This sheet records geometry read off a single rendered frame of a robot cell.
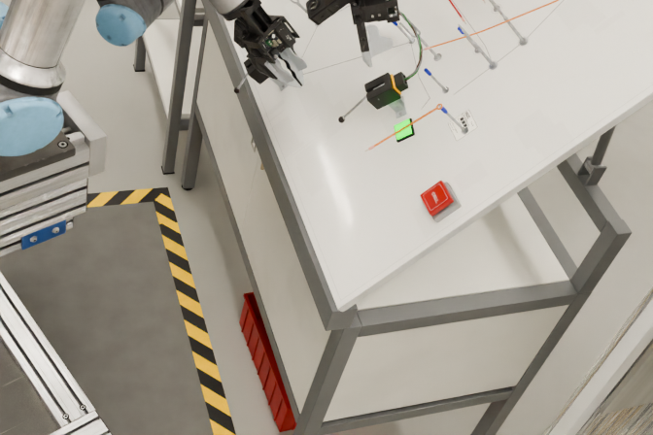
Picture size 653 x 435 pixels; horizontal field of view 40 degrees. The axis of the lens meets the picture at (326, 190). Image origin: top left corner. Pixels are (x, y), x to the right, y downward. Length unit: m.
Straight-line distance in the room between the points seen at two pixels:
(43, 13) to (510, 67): 0.91
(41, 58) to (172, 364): 1.53
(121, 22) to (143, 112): 1.83
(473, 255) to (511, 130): 0.42
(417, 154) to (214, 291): 1.21
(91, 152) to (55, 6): 0.46
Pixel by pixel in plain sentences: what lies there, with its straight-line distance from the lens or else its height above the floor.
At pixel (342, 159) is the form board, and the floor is 0.97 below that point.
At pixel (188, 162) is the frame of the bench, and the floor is 0.14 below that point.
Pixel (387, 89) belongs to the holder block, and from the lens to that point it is 1.77.
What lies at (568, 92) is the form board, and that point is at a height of 1.30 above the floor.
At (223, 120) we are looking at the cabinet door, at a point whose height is 0.56.
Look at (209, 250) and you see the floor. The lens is 2.92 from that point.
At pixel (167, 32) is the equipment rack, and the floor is 0.24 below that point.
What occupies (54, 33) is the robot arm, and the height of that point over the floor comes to 1.47.
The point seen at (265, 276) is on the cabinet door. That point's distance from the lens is 2.26.
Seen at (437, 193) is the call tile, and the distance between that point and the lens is 1.67.
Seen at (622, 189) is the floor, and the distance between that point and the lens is 3.74.
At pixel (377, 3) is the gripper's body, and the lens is 1.57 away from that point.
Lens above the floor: 2.22
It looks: 44 degrees down
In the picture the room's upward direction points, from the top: 17 degrees clockwise
